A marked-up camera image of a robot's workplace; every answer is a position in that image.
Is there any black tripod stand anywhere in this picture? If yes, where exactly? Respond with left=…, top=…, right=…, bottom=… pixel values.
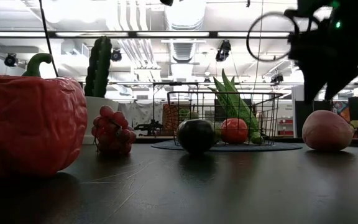
left=134, top=82, right=199, bottom=137

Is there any black ceiling spotlight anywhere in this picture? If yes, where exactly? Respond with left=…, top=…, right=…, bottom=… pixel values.
left=110, top=49, right=123, bottom=62
left=215, top=39, right=232, bottom=62
left=270, top=73, right=285, bottom=84
left=4, top=52, right=18, bottom=68

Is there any black overhead frame bar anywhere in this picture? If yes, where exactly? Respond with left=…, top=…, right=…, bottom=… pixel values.
left=0, top=30, right=291, bottom=39

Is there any purple grape bunch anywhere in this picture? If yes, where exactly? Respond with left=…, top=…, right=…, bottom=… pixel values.
left=91, top=105, right=137, bottom=155

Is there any green cactus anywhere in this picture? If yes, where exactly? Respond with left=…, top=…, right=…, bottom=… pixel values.
left=84, top=35, right=113, bottom=99

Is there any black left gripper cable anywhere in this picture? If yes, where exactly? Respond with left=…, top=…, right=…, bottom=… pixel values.
left=38, top=0, right=59, bottom=78

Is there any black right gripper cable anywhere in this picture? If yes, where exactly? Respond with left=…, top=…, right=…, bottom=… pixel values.
left=246, top=11, right=300, bottom=62

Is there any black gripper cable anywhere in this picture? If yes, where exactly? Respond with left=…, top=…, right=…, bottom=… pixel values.
left=246, top=11, right=300, bottom=62
left=38, top=0, right=59, bottom=78

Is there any red bell pepper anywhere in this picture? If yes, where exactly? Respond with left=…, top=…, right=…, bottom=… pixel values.
left=0, top=52, right=89, bottom=180

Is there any orange mesh crate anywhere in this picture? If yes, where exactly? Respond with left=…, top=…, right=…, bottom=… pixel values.
left=162, top=104, right=180, bottom=137

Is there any dark purple plum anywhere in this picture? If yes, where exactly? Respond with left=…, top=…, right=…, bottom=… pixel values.
left=177, top=119, right=216, bottom=155

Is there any pink peach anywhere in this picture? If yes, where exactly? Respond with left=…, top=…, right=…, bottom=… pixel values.
left=301, top=110, right=354, bottom=152

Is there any metal wire basket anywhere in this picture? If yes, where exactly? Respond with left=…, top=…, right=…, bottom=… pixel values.
left=165, top=91, right=284, bottom=147

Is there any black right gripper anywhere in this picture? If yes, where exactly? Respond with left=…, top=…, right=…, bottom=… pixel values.
left=287, top=12, right=358, bottom=105

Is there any white shelf with red bins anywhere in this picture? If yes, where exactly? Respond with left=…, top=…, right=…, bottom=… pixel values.
left=277, top=104, right=295, bottom=137

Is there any green leafy vegetable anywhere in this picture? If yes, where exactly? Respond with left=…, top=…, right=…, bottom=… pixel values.
left=208, top=68, right=264, bottom=145

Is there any round dark blue placemat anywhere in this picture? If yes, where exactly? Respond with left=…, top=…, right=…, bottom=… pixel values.
left=150, top=139, right=303, bottom=152

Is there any white draped cloth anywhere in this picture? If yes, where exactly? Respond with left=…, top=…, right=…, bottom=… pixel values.
left=118, top=101, right=165, bottom=126

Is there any red apple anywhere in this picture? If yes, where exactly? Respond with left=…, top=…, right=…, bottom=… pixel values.
left=221, top=118, right=249, bottom=144

